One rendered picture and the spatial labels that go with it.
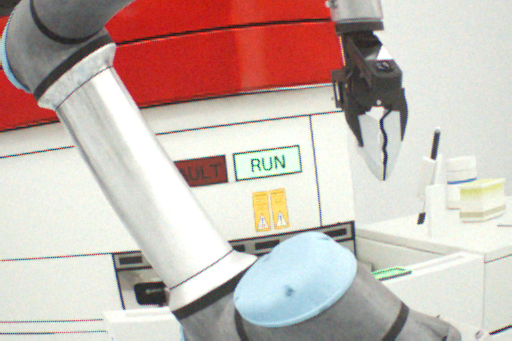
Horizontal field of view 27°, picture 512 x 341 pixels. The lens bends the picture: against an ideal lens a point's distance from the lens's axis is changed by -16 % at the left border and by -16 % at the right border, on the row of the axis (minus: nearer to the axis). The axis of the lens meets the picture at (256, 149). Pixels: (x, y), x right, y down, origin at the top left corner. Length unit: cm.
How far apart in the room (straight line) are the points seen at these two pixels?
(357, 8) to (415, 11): 232
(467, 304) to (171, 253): 54
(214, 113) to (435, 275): 68
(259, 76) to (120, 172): 87
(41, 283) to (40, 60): 89
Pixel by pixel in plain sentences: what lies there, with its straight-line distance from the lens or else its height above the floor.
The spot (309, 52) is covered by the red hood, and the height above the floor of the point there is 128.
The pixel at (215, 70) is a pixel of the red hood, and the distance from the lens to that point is 208.
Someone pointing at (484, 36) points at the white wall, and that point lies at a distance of 401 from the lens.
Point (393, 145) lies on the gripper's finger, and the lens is 159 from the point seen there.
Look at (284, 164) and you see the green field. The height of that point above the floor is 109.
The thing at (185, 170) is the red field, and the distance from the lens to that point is 211.
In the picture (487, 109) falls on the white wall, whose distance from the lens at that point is 399.
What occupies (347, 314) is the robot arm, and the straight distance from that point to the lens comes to 114.
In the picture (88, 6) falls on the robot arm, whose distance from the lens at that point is 119.
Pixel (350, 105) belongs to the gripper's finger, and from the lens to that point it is 157.
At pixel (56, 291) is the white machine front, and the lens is 210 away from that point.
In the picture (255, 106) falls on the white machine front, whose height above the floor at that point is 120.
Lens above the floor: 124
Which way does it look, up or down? 3 degrees down
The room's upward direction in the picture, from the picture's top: 7 degrees counter-clockwise
